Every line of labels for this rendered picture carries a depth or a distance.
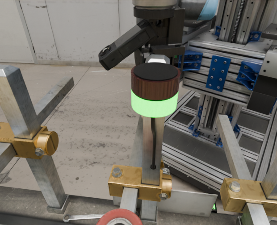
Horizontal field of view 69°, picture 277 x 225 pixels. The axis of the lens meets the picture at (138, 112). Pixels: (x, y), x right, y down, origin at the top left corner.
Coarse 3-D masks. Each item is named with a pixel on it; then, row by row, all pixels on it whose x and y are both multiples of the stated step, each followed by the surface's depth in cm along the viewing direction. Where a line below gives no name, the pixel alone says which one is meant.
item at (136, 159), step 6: (138, 120) 62; (138, 126) 59; (138, 132) 57; (138, 138) 55; (138, 144) 53; (132, 150) 51; (138, 150) 51; (132, 156) 50; (138, 156) 50; (132, 162) 48; (138, 162) 48; (126, 192) 42; (132, 192) 42; (126, 198) 40; (132, 198) 40; (120, 204) 39; (126, 204) 39; (132, 204) 39; (132, 210) 38
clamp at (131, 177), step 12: (120, 168) 45; (132, 168) 45; (108, 180) 43; (120, 180) 43; (132, 180) 43; (168, 180) 43; (120, 192) 44; (144, 192) 43; (156, 192) 42; (168, 192) 42
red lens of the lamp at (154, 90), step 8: (136, 80) 23; (144, 80) 22; (168, 80) 22; (176, 80) 23; (136, 88) 23; (144, 88) 22; (152, 88) 22; (160, 88) 22; (168, 88) 22; (176, 88) 24; (144, 96) 23; (152, 96) 23; (160, 96) 23; (168, 96) 23
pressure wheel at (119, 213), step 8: (120, 208) 34; (104, 216) 33; (112, 216) 33; (120, 216) 33; (128, 216) 33; (136, 216) 33; (96, 224) 32; (104, 224) 32; (112, 224) 32; (120, 224) 32; (128, 224) 32; (136, 224) 32
